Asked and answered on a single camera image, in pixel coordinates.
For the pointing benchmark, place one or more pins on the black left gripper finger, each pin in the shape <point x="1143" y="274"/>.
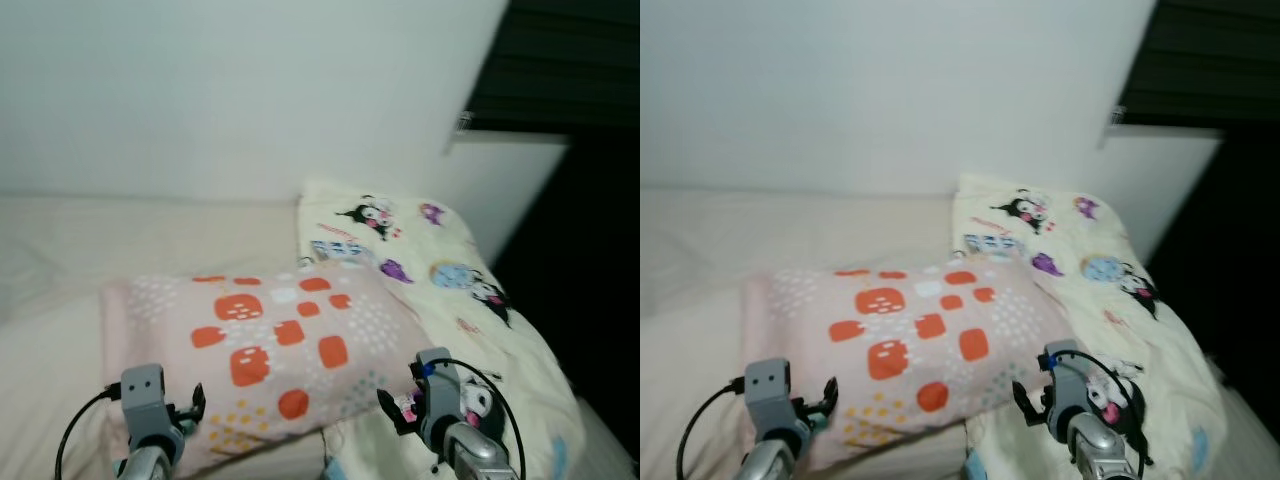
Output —
<point x="198" y="398"/>
<point x="830" y="392"/>

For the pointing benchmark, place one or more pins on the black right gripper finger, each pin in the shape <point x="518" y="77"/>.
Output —
<point x="1021" y="398"/>
<point x="387" y="404"/>

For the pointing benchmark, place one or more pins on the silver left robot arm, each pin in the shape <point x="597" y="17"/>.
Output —
<point x="148" y="466"/>
<point x="768" y="464"/>

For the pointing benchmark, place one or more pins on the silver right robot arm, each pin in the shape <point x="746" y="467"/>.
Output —
<point x="1105" y="450"/>
<point x="480" y="455"/>

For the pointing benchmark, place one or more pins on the pink pillow with orange shapes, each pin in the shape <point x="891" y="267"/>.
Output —
<point x="280" y="345"/>
<point x="925" y="340"/>

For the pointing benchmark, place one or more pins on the cream cartoon print blanket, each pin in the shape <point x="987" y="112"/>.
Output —
<point x="1100" y="240"/>
<point x="455" y="250"/>

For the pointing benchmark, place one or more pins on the white bed mattress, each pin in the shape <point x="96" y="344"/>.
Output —
<point x="700" y="280"/>
<point x="60" y="290"/>

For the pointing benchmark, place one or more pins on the dark window blind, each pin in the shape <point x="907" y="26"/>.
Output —
<point x="1210" y="55"/>
<point x="560" y="60"/>

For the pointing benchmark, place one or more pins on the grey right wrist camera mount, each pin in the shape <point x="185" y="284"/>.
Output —
<point x="1066" y="388"/>
<point x="438" y="395"/>

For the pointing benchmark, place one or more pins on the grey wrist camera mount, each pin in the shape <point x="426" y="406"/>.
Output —
<point x="772" y="395"/>
<point x="143" y="400"/>
<point x="1066" y="388"/>
<point x="438" y="395"/>

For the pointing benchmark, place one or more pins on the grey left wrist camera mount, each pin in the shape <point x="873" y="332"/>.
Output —
<point x="772" y="395"/>
<point x="143" y="400"/>

